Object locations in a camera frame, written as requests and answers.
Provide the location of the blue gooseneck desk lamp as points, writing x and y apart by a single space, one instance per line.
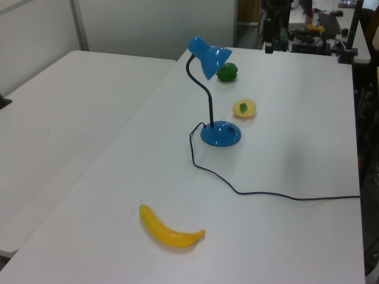
220 134

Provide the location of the yellow peach with green leaf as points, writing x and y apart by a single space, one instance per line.
248 109

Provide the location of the green bell pepper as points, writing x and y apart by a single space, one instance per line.
228 74

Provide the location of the yellow plastic banana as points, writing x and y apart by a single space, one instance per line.
168 235

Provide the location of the wooden cabinet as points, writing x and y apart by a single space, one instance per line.
247 10

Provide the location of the black electronic equipment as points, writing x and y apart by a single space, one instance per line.
308 44

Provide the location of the small yellow object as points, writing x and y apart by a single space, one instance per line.
315 27

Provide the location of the black computer keyboard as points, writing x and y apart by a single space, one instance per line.
328 22

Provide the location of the black computer mouse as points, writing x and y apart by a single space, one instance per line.
336 12

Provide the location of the black camera pole with clamp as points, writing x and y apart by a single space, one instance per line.
352 29

